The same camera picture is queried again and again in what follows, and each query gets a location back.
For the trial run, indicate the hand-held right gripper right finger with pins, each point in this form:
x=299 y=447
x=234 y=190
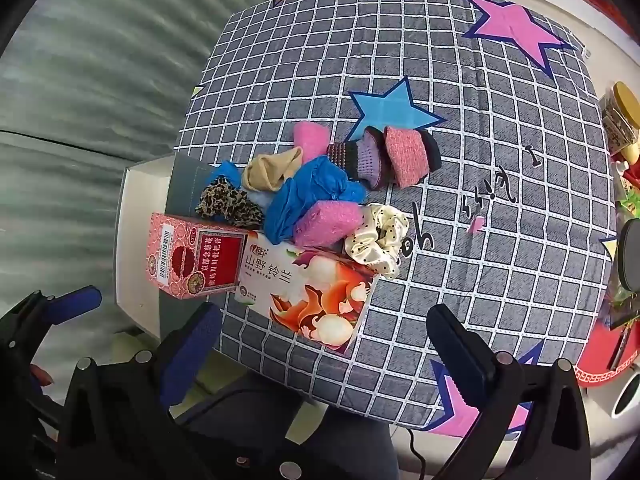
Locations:
x=460 y=355

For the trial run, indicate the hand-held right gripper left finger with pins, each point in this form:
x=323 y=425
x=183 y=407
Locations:
x=192 y=350

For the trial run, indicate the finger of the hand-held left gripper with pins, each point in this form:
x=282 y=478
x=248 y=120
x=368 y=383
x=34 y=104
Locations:
x=75 y=302

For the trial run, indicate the white cardboard box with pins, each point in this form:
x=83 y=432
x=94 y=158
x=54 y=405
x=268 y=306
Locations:
x=140 y=260

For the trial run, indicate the cream polka dot scrunchie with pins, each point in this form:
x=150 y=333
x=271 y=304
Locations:
x=375 y=240

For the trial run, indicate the large blue scrunchie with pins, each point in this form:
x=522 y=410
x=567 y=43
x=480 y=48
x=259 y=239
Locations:
x=305 y=190

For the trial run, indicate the beige cloth scrunchie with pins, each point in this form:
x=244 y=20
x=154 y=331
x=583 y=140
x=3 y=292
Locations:
x=270 y=170

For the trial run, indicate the pink knit sock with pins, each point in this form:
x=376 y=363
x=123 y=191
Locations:
x=407 y=155

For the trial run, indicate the light pink sponge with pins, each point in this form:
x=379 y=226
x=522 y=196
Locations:
x=311 y=140

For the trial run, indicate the red patterned carton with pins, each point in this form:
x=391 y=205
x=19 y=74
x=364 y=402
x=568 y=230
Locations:
x=200 y=260

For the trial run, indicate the peach print tissue pack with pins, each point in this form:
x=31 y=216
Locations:
x=310 y=290

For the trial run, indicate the red mat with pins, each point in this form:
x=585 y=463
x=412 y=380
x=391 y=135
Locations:
x=600 y=365

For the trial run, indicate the leopard print scrunchie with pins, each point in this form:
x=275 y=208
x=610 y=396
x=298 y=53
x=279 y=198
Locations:
x=230 y=205

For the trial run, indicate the small blue scrunchie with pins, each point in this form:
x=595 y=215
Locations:
x=225 y=170

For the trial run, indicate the deep pink glitter sponge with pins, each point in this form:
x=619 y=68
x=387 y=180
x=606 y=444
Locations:
x=327 y=222

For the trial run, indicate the black round object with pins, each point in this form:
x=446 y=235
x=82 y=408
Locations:
x=631 y=255

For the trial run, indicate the grey green curtain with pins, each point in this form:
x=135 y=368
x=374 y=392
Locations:
x=100 y=85

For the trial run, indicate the green packet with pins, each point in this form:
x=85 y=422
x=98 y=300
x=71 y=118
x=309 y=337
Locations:
x=631 y=202

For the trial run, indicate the grey checked star blanket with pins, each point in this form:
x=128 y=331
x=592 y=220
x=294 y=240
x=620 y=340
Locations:
x=450 y=110

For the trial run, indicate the jar with yellow lid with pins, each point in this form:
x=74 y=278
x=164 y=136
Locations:
x=622 y=110

